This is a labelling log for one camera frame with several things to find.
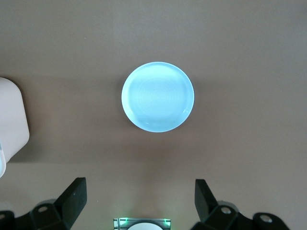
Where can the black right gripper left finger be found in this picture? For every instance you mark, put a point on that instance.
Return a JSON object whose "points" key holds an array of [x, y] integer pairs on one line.
{"points": [[60, 215]]}

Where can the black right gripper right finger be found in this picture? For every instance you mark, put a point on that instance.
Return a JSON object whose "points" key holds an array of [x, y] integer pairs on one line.
{"points": [[216, 215]]}

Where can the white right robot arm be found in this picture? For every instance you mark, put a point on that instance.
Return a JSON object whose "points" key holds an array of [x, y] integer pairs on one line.
{"points": [[144, 227]]}

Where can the white lunch box grey clips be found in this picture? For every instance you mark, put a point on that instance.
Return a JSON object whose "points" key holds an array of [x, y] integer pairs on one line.
{"points": [[12, 115]]}

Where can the light blue round plate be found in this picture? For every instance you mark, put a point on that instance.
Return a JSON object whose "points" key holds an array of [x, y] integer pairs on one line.
{"points": [[158, 98]]}

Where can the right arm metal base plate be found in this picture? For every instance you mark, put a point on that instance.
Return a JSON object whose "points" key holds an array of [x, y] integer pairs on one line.
{"points": [[118, 224]]}

